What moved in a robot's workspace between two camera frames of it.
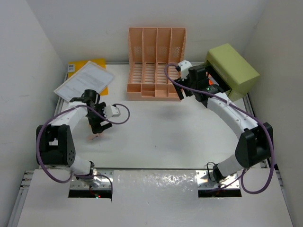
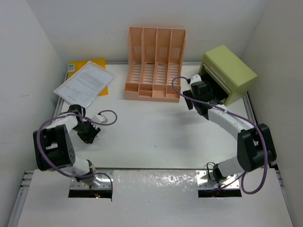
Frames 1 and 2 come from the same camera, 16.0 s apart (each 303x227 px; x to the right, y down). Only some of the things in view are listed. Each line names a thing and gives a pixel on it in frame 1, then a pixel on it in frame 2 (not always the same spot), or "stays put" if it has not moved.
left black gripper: (97, 127) to (88, 138)
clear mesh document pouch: (88, 76) stays put
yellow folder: (73, 66) stays put
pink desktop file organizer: (150, 50) stays put
